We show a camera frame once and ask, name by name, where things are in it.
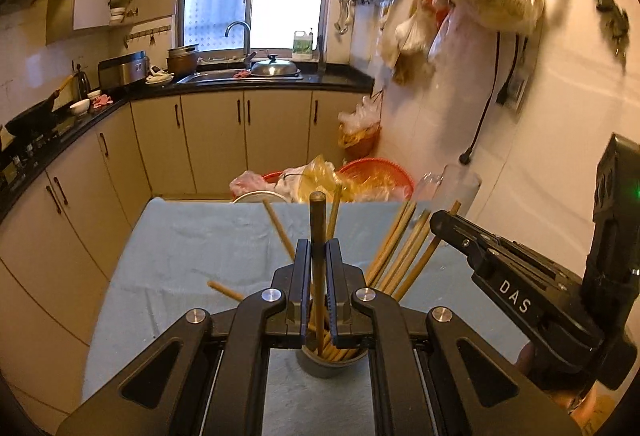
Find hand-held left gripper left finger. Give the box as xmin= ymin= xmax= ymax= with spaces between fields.
xmin=56 ymin=238 xmax=313 ymax=436

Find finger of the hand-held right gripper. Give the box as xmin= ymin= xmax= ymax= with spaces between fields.
xmin=430 ymin=209 xmax=502 ymax=263

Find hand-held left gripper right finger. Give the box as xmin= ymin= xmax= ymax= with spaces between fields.
xmin=325 ymin=239 xmax=585 ymax=436

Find dark wooden chopstick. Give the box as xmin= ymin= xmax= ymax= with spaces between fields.
xmin=308 ymin=192 xmax=328 ymax=357

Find bunch of bamboo chopsticks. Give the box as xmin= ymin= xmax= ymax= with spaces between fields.
xmin=312 ymin=200 xmax=462 ymax=362

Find black utensil holder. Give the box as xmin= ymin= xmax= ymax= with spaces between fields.
xmin=296 ymin=346 xmax=368 ymax=379

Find long bamboo chopstick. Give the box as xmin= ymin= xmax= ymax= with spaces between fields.
xmin=326 ymin=182 xmax=344 ymax=242
xmin=207 ymin=281 xmax=244 ymax=303
xmin=262 ymin=200 xmax=297 ymax=262

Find person's right hand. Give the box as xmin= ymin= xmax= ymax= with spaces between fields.
xmin=515 ymin=343 xmax=601 ymax=424

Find clear glass pitcher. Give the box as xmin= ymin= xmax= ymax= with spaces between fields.
xmin=415 ymin=163 xmax=483 ymax=219

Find red plastic basket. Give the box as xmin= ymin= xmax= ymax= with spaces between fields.
xmin=262 ymin=157 xmax=416 ymax=204

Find white basin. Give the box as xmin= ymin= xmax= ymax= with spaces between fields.
xmin=232 ymin=190 xmax=291 ymax=204

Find crumpled plastic bags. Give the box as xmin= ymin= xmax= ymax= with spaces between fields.
xmin=229 ymin=155 xmax=361 ymax=204

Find grey table cloth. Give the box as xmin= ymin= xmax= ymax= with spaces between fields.
xmin=82 ymin=197 xmax=531 ymax=436

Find hanging yellow plastic bag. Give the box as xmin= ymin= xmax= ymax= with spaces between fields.
xmin=337 ymin=96 xmax=383 ymax=159

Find beige lower cabinets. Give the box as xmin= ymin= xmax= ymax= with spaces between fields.
xmin=0 ymin=88 xmax=376 ymax=422

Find black kitchen countertop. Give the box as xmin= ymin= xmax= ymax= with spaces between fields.
xmin=0 ymin=66 xmax=376 ymax=217

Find hanging white plastic bags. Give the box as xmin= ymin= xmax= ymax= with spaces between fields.
xmin=377 ymin=0 xmax=456 ymax=87

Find steel pot lid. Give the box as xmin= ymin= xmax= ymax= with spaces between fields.
xmin=250 ymin=55 xmax=298 ymax=78

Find steel kitchen sink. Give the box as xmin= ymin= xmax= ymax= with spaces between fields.
xmin=177 ymin=68 xmax=303 ymax=84

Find green detergent bottle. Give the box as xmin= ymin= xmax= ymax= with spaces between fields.
xmin=291 ymin=28 xmax=321 ymax=62

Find chrome sink faucet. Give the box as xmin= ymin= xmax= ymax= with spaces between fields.
xmin=225 ymin=21 xmax=253 ymax=69

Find stacked metal pots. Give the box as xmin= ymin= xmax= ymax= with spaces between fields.
xmin=166 ymin=43 xmax=201 ymax=77

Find steel rice cooker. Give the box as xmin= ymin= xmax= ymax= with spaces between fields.
xmin=97 ymin=51 xmax=151 ymax=89

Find dark kettle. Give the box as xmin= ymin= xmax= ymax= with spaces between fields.
xmin=72 ymin=71 xmax=92 ymax=102

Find black wok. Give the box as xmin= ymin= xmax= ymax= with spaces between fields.
xmin=4 ymin=88 xmax=71 ymax=137

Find black power cable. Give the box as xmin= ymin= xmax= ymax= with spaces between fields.
xmin=459 ymin=31 xmax=523 ymax=166

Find wall power socket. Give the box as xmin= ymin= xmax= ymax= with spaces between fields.
xmin=495 ymin=71 xmax=528 ymax=109

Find small wall hook rail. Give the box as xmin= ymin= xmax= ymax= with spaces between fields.
xmin=125 ymin=28 xmax=171 ymax=42

